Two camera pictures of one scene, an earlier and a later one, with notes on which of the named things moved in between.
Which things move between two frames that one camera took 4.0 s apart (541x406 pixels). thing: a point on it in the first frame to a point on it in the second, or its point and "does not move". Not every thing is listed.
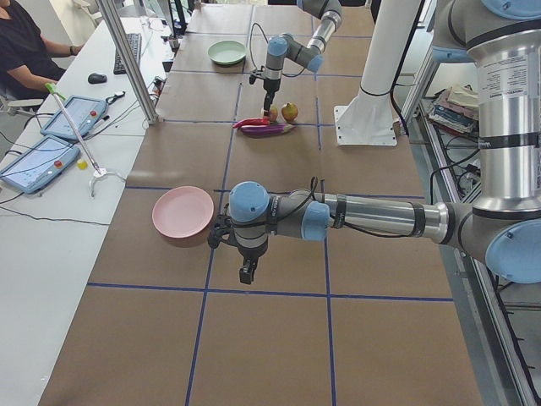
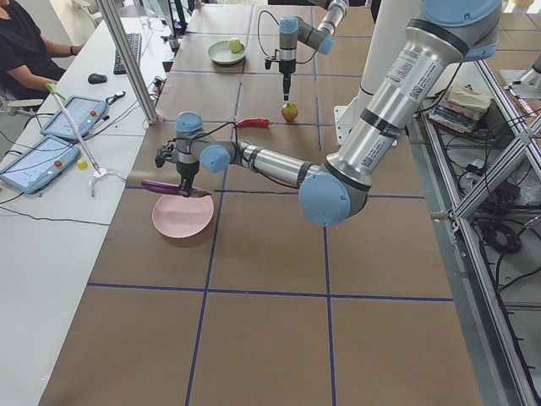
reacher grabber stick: (100, 172) does not move
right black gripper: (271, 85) to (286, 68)
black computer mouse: (96, 78) does not move
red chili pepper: (252, 122) does not move
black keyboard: (135, 42) does not move
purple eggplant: (259, 131) to (173, 189)
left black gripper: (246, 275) to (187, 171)
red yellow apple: (290, 112) does not move
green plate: (226, 52) does not move
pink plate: (183, 211) does not move
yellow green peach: (273, 113) to (236, 45)
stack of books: (456, 107) does not move
